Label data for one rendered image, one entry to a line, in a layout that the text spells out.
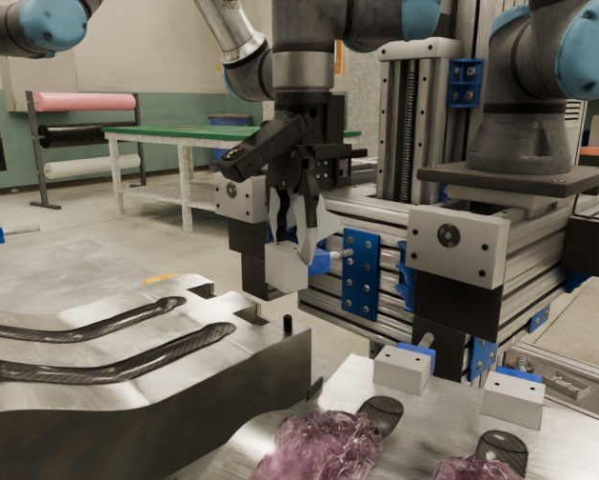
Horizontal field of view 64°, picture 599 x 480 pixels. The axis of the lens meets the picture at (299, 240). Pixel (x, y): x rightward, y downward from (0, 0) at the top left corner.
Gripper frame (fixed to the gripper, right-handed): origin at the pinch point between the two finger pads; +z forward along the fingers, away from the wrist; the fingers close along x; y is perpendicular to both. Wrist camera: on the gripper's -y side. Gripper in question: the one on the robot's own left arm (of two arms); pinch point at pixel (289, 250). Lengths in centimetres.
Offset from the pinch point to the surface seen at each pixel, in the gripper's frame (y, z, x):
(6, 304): -31, 15, 43
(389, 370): -0.8, 7.8, -19.5
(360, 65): 398, -65, 438
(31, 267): -25, 15, 62
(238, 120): 338, 8, 661
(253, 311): -5.9, 7.0, -0.4
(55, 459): -31.1, 7.8, -14.0
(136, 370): -22.3, 7.2, -5.4
